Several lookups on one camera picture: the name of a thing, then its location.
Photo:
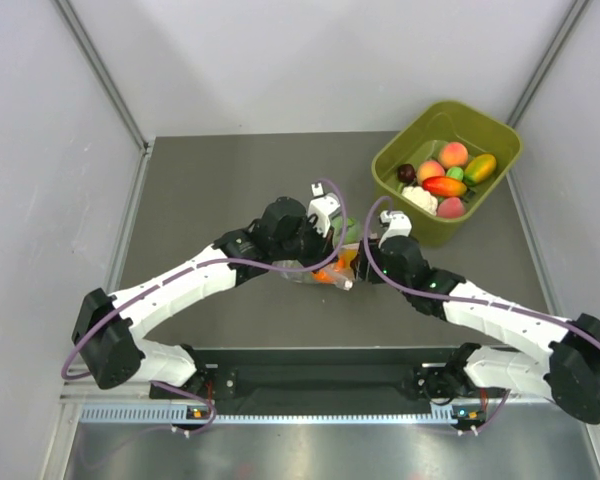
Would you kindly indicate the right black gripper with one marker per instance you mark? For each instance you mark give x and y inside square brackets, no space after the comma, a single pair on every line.
[362,265]

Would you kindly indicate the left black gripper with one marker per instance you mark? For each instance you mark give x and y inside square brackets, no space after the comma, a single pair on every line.
[323,246]

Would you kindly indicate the green fake watermelon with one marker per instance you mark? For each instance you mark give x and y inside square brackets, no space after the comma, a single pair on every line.
[353,231]

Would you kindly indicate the orange fake fruit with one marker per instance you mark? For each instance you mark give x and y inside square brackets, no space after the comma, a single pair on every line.
[333,275]

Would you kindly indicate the yellow fake orange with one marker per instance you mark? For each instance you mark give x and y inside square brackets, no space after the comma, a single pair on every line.
[346,256]

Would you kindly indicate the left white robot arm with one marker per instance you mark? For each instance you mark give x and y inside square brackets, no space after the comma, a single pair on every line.
[111,329]

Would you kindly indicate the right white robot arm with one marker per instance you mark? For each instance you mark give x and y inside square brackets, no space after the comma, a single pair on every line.
[553,357]

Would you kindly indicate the white fake cauliflower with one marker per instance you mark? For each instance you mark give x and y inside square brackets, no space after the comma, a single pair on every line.
[421,198]

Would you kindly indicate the pink fake peach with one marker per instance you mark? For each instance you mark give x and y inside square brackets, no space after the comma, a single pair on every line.
[451,208]

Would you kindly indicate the dark red fake plum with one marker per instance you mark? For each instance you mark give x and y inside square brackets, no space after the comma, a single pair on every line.
[406,173]

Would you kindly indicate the red orange fake mango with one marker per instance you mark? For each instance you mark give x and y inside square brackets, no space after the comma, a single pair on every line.
[444,186]

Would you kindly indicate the lower fake peach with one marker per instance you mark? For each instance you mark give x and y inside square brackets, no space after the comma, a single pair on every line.
[428,169]

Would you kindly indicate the small green fake fruit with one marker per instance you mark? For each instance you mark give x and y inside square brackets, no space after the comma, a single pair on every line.
[456,173]

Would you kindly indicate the upper fake peach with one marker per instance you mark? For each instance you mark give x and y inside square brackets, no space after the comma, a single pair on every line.
[453,154]

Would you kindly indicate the yellow green fake mango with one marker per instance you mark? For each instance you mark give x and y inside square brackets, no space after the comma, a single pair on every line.
[479,169]

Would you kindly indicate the olive green plastic bin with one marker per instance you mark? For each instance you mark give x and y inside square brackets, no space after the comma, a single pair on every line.
[441,123]

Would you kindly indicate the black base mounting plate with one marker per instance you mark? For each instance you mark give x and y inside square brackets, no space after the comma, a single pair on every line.
[332,381]

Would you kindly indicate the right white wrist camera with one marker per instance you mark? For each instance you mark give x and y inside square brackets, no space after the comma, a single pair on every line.
[394,223]

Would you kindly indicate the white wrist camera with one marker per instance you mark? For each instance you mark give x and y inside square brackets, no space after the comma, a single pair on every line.
[394,223]
[322,209]

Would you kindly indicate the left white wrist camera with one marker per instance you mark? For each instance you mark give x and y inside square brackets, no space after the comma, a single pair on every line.
[322,209]

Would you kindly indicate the white toothed cable rail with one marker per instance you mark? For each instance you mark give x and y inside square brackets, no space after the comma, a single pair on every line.
[185,414]

